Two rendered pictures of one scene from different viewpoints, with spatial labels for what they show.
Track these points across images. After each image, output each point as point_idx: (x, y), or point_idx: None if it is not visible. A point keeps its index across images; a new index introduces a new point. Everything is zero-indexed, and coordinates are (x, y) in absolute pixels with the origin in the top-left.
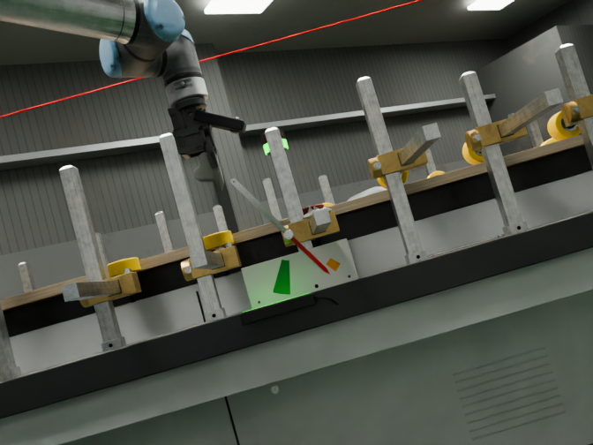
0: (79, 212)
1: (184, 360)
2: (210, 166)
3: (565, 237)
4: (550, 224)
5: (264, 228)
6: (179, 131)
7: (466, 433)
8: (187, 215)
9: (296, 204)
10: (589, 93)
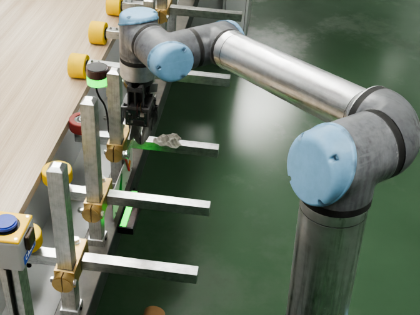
0: (69, 207)
1: (104, 283)
2: (149, 128)
3: (164, 99)
4: (162, 94)
5: (56, 145)
6: (150, 108)
7: None
8: (99, 169)
9: (122, 128)
10: (167, 4)
